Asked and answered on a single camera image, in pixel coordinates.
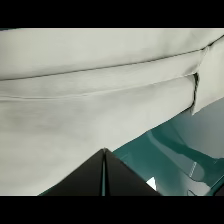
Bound beige shirt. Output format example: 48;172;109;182
0;27;224;197

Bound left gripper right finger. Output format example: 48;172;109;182
104;149;162;197

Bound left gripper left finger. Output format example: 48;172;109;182
43;148;105;197

